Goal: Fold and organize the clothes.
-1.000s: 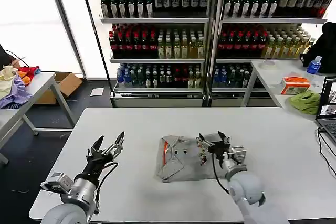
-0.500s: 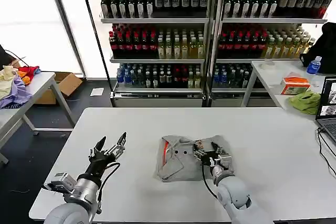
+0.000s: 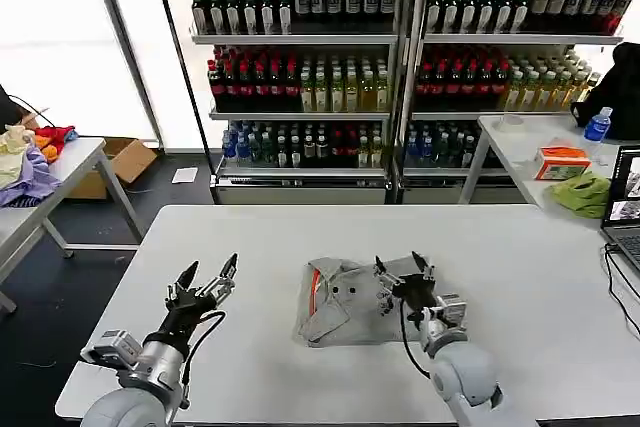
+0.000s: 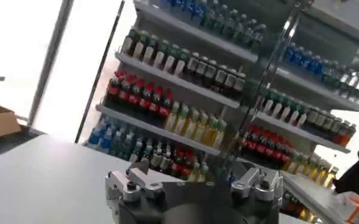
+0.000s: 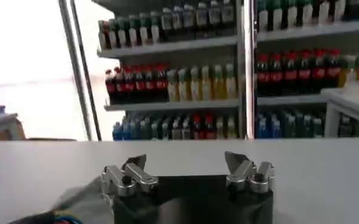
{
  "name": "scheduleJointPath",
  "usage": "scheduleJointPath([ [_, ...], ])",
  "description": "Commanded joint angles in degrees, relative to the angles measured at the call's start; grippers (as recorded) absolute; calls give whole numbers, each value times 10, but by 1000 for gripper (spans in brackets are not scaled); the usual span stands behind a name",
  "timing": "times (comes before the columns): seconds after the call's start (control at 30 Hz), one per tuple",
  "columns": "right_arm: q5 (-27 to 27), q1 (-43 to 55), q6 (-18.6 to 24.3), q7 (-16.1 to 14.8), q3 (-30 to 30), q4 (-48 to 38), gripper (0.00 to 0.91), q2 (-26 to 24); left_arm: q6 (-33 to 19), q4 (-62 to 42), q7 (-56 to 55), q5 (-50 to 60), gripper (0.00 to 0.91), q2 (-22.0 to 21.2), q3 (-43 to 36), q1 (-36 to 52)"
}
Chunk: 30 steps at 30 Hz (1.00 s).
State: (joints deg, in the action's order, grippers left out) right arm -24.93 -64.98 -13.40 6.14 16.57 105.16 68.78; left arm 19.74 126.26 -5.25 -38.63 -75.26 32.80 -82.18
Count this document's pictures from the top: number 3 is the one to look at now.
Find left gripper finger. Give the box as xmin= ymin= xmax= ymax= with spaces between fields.
xmin=165 ymin=260 xmax=200 ymax=304
xmin=197 ymin=252 xmax=239 ymax=304

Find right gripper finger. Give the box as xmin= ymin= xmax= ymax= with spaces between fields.
xmin=411 ymin=250 xmax=435 ymax=282
xmin=373 ymin=255 xmax=401 ymax=317

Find black slanted pole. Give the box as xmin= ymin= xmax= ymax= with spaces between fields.
xmin=148 ymin=0 xmax=217 ymax=191

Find brown cardboard box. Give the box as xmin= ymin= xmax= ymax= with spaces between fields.
xmin=65 ymin=136 xmax=159 ymax=201

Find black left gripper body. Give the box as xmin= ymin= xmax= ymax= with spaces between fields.
xmin=158 ymin=288 xmax=221 ymax=344

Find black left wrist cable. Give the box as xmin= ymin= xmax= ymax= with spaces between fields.
xmin=180 ymin=310 xmax=228 ymax=398

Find white side table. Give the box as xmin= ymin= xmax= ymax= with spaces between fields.
xmin=458 ymin=114 xmax=640 ymax=221

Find grey printed T-shirt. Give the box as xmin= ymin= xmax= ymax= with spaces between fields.
xmin=291 ymin=255 xmax=454 ymax=349

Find orange tissue box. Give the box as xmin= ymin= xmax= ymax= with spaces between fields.
xmin=533 ymin=145 xmax=594 ymax=182

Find black chair back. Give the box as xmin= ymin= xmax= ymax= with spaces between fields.
xmin=0 ymin=82 xmax=31 ymax=134

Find shelf rack with bottles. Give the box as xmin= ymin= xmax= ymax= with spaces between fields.
xmin=399 ymin=0 xmax=635 ymax=206
xmin=185 ymin=0 xmax=407 ymax=206

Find red cloth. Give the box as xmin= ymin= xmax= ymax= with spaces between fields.
xmin=34 ymin=124 xmax=76 ymax=149

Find grey side table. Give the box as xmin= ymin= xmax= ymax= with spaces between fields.
xmin=0 ymin=135 xmax=146 ymax=316

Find cream cloth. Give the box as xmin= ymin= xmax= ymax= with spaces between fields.
xmin=0 ymin=122 xmax=37 ymax=192

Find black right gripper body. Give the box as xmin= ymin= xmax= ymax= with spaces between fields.
xmin=390 ymin=272 xmax=439 ymax=313

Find black bag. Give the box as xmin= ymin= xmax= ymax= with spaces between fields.
xmin=569 ymin=41 xmax=640 ymax=143

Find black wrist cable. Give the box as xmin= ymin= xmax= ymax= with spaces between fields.
xmin=180 ymin=310 xmax=228 ymax=398
xmin=398 ymin=296 xmax=432 ymax=379

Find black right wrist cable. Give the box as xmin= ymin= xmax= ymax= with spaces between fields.
xmin=398 ymin=296 xmax=432 ymax=379

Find blue plastic bottle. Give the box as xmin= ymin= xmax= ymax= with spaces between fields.
xmin=583 ymin=106 xmax=614 ymax=143

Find open dark laptop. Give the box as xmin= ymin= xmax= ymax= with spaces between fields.
xmin=599 ymin=144 xmax=640 ymax=273

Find orange cloth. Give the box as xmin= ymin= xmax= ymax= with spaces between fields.
xmin=37 ymin=141 xmax=64 ymax=164

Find purple cloth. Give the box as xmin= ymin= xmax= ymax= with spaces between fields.
xmin=0 ymin=142 xmax=64 ymax=208

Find green cloth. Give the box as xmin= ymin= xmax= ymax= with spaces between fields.
xmin=544 ymin=171 xmax=612 ymax=221

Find clear plastic cup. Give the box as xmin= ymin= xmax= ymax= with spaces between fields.
xmin=496 ymin=114 xmax=525 ymax=134

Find black laptop cable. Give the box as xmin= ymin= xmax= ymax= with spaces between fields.
xmin=602 ymin=241 xmax=640 ymax=339

